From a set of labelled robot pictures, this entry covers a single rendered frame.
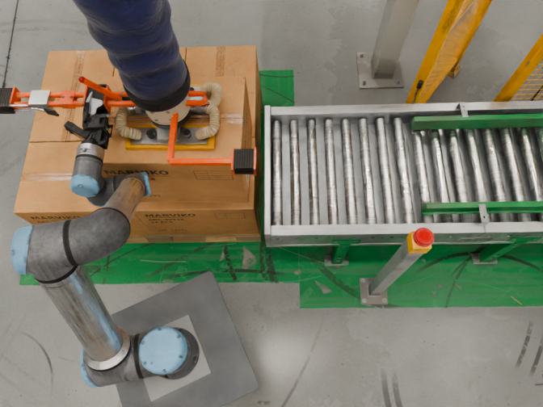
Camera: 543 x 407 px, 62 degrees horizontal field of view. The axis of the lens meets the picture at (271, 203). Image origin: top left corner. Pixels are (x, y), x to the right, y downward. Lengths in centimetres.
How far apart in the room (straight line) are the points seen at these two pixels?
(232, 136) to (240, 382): 94
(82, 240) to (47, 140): 155
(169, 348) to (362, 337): 131
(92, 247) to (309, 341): 166
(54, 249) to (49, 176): 140
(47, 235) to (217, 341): 90
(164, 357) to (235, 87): 105
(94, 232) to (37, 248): 13
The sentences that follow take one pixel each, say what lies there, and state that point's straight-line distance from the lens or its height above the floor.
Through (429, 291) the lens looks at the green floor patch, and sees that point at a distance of 273.
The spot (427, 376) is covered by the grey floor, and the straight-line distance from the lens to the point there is 267.
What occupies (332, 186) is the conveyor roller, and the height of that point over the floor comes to 55.
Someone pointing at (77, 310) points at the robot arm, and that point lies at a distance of 136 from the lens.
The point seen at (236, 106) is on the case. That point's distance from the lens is 182.
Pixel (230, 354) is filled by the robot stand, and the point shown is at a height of 75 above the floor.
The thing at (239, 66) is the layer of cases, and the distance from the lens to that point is 261.
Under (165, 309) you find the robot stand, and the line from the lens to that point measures 191.
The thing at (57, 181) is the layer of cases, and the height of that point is 54.
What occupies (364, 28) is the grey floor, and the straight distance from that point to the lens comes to 354.
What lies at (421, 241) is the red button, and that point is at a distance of 167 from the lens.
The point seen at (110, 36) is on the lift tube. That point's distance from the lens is 135.
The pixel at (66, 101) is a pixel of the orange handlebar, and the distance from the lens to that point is 184.
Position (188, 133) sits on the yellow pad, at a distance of 173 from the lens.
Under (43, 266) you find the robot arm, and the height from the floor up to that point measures 154.
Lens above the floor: 257
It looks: 68 degrees down
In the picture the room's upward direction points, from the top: 6 degrees counter-clockwise
